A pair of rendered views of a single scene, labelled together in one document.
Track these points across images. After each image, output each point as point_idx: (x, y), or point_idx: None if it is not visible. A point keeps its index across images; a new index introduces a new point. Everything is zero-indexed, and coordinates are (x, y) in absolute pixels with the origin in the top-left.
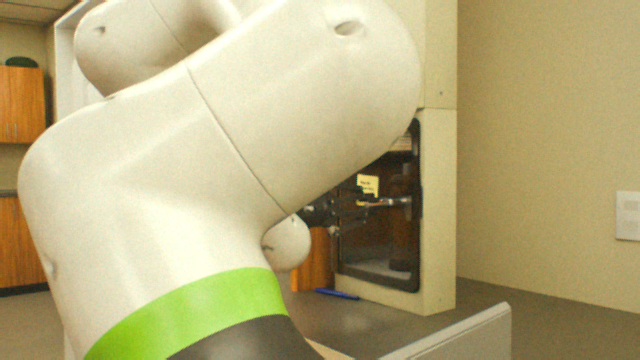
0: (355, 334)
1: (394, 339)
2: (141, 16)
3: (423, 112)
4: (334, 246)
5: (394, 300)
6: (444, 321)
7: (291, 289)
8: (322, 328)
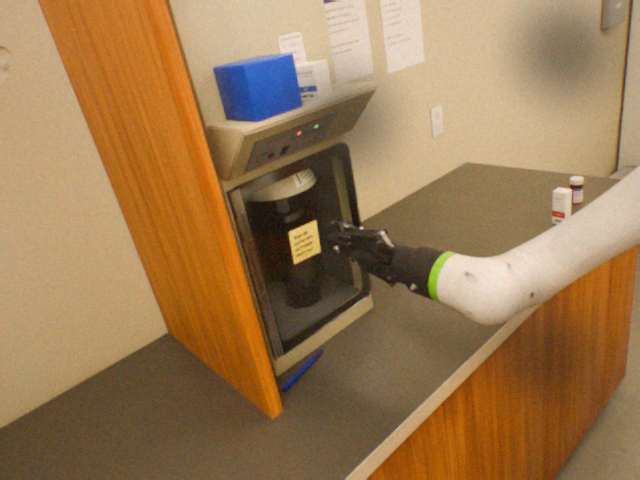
0: (438, 336)
1: (442, 315)
2: None
3: (344, 134)
4: (273, 331)
5: (346, 319)
6: (384, 296)
7: (273, 417)
8: (428, 359)
